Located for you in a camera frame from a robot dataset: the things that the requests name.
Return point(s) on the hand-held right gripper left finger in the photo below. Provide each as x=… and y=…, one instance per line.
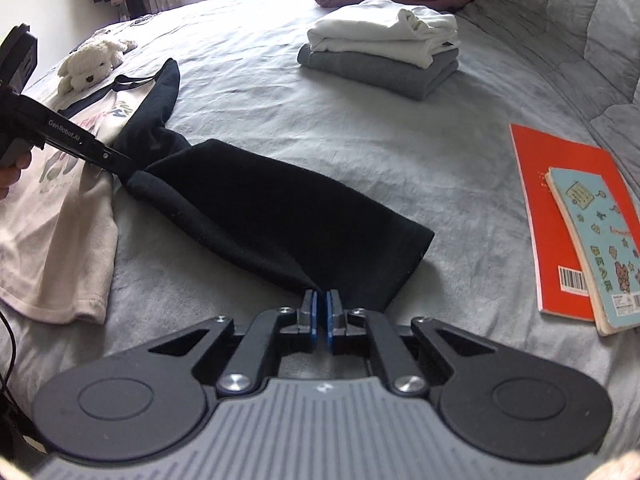
x=311, y=317

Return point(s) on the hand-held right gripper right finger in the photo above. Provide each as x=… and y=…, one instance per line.
x=333, y=317

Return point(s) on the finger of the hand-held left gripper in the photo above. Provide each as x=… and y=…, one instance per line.
x=116, y=162

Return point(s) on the beige and black raglan sweatshirt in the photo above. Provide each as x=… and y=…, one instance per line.
x=250, y=220

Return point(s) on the person's left hand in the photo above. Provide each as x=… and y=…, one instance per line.
x=10, y=180

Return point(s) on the white plush dog toy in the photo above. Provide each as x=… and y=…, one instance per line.
x=90, y=62

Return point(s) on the grey bed sheet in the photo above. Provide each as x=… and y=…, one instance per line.
x=400, y=160

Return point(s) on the red book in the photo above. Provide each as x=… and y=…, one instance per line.
x=545, y=210

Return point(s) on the grey folded garment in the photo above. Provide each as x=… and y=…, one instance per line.
x=390, y=72

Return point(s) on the light blue notebook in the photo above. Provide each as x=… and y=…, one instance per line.
x=600, y=240

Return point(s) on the white folded garment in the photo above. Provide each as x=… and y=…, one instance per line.
x=380, y=30

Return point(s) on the grey quilted headboard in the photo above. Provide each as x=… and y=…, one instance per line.
x=565, y=20

